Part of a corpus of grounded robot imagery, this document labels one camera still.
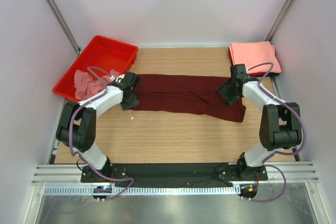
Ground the dark maroon t shirt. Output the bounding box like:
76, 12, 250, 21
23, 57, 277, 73
131, 74, 246, 123

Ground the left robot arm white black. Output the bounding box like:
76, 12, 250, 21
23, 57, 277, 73
56, 72, 141, 182

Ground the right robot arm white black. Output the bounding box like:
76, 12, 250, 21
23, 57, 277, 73
216, 64, 305, 180

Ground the folded salmon pink t shirt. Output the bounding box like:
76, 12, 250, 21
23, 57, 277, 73
229, 41, 273, 76

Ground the folded red t shirt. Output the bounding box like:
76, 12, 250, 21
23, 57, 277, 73
228, 48, 235, 66

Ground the red plastic bin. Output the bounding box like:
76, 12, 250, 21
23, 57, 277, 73
53, 35, 138, 102

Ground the pink crumpled t shirt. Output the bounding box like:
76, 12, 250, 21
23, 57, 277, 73
74, 69, 119, 101

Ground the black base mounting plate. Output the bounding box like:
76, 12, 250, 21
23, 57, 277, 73
80, 163, 268, 188

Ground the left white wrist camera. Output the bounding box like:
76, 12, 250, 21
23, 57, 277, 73
110, 74, 125, 82

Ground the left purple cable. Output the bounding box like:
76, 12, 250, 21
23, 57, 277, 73
44, 66, 135, 214

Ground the slotted white cable duct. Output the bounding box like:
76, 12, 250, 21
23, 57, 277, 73
44, 185, 240, 197

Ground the aluminium front rail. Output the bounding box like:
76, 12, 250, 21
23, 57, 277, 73
32, 162, 319, 184

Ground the right aluminium frame post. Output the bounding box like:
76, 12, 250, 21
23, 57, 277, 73
265, 0, 295, 41

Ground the aluminium frame post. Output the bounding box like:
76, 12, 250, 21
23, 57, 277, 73
265, 0, 295, 41
45, 0, 80, 55

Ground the left aluminium frame post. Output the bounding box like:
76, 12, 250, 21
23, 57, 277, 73
45, 0, 80, 55

